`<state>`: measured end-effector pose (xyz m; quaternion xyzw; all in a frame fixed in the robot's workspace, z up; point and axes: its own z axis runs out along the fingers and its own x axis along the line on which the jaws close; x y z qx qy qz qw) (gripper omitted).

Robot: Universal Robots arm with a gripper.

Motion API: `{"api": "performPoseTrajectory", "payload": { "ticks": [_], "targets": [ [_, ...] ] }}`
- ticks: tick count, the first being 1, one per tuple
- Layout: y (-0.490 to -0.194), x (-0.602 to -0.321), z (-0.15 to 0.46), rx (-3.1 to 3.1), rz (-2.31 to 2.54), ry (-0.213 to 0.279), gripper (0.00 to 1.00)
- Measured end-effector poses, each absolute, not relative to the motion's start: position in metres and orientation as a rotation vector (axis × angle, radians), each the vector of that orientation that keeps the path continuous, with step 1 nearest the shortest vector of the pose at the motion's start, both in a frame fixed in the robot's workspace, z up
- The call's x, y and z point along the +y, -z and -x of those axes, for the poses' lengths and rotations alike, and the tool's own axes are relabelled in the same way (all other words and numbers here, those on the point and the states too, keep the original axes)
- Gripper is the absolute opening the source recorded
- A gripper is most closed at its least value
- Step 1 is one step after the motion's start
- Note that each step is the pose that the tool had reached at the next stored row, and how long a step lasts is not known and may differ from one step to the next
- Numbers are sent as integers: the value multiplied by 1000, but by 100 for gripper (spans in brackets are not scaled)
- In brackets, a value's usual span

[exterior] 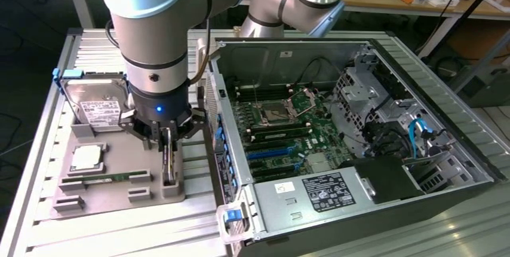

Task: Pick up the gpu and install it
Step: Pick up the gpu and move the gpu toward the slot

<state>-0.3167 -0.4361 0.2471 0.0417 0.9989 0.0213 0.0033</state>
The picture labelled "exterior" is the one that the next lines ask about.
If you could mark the black RAM slot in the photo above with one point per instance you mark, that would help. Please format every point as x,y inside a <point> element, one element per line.
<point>263,89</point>
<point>263,95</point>
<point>279,126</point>

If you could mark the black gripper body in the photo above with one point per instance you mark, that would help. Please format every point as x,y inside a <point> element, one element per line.
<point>159,107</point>

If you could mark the grey power supply unit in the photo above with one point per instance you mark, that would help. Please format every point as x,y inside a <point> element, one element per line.
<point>279,209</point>

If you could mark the metal disk bay cage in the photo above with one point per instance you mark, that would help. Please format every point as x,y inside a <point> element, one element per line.
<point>359,89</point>

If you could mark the black open PC case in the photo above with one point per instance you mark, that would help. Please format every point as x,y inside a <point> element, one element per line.
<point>359,224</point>

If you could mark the CPU socket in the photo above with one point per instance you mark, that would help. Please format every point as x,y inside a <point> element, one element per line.
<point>275,113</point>

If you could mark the cluttered wooden desk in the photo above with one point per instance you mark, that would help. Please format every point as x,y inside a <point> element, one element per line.
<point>379,1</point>

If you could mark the green motherboard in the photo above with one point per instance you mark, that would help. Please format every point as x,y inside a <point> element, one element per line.
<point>323,131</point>

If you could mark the blue release latch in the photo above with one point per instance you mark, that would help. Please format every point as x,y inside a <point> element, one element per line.
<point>232,215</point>

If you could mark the dark floor cabinet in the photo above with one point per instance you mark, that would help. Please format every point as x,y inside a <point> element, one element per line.
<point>492,88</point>

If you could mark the silver CPU chip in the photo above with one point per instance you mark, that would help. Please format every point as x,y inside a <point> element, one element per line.
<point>86,158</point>

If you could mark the hard disk with blue bracket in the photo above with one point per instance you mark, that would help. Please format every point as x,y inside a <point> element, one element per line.
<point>95,101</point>

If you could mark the black plastic shroud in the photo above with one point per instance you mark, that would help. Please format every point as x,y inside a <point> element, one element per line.
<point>382,179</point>

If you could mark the silver chipset heat sink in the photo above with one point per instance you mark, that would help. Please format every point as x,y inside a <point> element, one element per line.
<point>320,162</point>

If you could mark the thin metal locking lever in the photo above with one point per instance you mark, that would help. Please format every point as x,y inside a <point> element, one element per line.
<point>256,92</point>

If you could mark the blue card retention clip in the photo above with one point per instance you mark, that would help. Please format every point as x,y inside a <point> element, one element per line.
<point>217,134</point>
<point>228,159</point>
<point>235,183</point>
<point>231,170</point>
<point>219,118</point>
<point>225,147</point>

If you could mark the grey vented drive caddy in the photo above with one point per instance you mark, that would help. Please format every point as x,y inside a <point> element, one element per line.
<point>430,179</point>

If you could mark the blue expansion slot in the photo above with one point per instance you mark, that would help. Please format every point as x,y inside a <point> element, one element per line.
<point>267,153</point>

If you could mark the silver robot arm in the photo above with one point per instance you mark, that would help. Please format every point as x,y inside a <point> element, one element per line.
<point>159,30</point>

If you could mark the black chassis intrusion switch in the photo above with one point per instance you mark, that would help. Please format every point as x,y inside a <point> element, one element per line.
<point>223,93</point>

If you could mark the black expansion slot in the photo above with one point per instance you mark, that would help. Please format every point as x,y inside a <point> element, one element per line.
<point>277,172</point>
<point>273,163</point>

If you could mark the white plastic item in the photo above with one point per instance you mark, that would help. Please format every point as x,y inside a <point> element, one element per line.
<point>440,0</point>

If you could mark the grey parts rack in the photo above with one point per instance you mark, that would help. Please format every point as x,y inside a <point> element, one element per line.
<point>119,161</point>

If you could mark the graphics card with metal bracket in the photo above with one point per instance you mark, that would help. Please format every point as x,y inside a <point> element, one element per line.
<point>171,164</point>

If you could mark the metal socket cover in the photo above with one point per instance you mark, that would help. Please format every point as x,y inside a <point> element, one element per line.
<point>303,98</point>

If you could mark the green RAM stick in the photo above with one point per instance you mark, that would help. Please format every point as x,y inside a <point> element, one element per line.
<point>107,177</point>

